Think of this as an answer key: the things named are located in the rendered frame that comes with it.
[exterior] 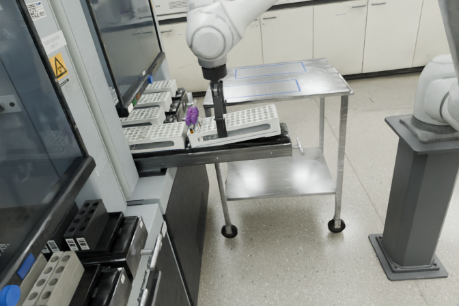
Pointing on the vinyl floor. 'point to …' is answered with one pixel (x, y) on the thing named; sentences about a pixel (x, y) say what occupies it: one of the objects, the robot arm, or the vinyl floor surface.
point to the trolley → (298, 80)
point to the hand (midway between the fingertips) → (222, 123)
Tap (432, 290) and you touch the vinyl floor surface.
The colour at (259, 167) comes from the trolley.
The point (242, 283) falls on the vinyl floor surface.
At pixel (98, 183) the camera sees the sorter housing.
